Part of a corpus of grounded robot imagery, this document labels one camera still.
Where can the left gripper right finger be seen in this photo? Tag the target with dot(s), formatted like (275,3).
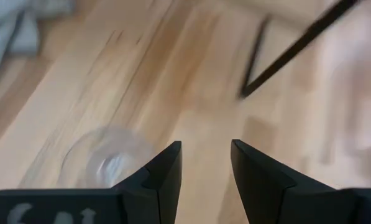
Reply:
(275,199)

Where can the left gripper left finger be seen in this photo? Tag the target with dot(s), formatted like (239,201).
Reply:
(141,202)

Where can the clear glass cup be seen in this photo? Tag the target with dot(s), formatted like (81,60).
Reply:
(110,161)

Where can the pale blue cloth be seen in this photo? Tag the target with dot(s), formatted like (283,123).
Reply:
(5,28)

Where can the black metal shelf frame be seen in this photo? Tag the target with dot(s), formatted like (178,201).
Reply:
(284,57)

